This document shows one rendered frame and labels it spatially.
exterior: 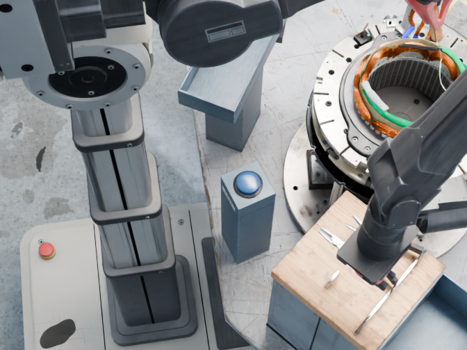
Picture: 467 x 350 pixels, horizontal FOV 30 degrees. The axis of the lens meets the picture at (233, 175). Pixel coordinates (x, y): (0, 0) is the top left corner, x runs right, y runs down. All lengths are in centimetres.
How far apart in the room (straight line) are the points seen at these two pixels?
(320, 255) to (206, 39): 72
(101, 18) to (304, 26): 128
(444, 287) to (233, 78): 52
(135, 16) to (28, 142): 205
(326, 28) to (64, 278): 90
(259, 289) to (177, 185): 101
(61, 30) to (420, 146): 43
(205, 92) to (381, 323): 52
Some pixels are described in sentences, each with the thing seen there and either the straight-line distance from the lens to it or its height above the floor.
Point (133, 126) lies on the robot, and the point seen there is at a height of 118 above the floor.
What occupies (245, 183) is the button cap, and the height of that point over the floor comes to 104.
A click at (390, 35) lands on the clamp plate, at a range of 156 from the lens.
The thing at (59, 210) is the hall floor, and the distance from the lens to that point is 262.
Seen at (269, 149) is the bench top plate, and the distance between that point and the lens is 178.
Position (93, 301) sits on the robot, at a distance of 222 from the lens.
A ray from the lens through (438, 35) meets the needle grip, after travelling 133.
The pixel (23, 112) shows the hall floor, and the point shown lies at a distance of 281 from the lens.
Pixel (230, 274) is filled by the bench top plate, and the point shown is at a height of 78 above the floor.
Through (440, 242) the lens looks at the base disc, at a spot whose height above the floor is 80.
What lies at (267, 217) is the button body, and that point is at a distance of 153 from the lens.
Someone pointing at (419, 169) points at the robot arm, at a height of 150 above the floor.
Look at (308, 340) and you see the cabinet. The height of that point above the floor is 88.
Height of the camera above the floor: 235
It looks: 63 degrees down
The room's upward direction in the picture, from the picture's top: 1 degrees clockwise
